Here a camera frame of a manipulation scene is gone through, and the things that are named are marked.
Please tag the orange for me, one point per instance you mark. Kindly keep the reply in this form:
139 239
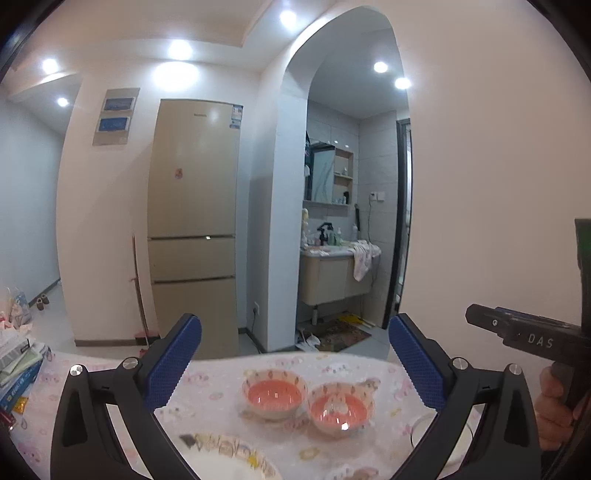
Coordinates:
339 410
274 394

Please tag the beige vanity cabinet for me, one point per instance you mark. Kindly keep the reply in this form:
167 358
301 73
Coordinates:
323 277

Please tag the brown shoes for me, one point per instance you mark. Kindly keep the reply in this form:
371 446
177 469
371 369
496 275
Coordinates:
43 302

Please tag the black faucet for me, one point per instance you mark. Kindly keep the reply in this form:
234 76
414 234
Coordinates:
324 233

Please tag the grey electrical panel box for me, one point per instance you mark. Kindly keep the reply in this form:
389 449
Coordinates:
115 115

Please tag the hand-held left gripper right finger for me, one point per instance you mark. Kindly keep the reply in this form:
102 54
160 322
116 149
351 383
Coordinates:
415 364

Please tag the bathroom mirror cabinet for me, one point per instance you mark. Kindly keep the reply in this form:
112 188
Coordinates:
330 170

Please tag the white black-rimmed bowl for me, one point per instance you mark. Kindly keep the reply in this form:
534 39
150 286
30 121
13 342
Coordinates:
417 434

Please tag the pale green book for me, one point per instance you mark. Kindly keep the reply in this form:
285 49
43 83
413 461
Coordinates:
27 367

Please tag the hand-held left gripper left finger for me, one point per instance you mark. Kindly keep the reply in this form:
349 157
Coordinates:
173 364

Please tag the yellow packet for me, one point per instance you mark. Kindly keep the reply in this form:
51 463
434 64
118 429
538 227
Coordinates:
20 405

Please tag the beige refrigerator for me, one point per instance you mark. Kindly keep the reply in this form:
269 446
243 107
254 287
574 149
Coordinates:
194 194

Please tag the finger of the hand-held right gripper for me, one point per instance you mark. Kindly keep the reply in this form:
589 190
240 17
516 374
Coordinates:
540 317
485 321

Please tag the black door frame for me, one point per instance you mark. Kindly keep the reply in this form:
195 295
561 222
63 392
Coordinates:
402 221

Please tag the green bottle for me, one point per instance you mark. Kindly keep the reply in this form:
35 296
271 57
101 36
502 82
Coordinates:
339 236

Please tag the patterned bath mat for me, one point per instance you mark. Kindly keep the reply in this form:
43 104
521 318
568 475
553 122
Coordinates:
344 334

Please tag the round ceiling light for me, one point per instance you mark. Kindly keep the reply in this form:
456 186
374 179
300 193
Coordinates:
287 17
50 66
62 101
380 67
179 49
402 83

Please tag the person's right hand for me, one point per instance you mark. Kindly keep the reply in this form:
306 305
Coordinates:
551 406

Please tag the white towel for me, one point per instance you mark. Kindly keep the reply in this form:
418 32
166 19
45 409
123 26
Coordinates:
364 258

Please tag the white cartoon print plate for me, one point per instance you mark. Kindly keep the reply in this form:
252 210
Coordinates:
231 466

